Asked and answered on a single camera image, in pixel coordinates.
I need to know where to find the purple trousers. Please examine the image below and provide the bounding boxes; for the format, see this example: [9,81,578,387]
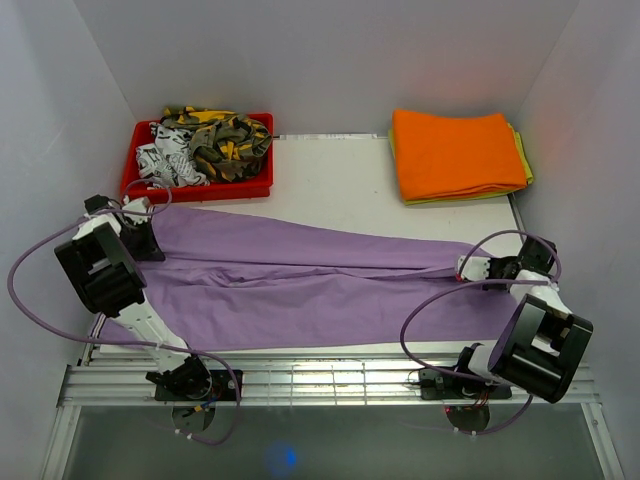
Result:
[140,206,516,351]

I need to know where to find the white black printed trousers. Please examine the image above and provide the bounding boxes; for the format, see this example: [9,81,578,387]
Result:
[135,122,210,188]

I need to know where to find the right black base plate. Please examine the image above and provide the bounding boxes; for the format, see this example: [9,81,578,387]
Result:
[418,368,512,402]

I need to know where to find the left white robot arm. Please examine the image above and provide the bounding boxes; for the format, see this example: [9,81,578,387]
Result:
[54,195,213,400]

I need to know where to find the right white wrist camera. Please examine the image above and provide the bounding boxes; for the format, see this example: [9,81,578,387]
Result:
[455,256,496,283]

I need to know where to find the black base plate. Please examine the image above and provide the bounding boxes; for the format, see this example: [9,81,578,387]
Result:
[418,368,512,402]
[153,369,243,403]

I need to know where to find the red plastic bin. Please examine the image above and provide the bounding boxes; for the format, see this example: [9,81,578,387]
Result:
[120,120,275,204]

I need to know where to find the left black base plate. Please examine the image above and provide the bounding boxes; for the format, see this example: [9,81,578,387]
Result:
[153,369,243,403]

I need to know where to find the folded orange trousers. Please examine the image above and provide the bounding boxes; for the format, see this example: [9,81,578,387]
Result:
[391,108,531,200]

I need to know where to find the camouflage trousers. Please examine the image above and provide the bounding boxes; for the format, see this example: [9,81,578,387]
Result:
[161,106,273,183]

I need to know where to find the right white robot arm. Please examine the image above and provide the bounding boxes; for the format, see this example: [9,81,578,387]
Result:
[451,237,593,403]

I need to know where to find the aluminium mounting rail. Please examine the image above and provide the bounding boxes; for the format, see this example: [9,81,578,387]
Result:
[40,346,624,479]

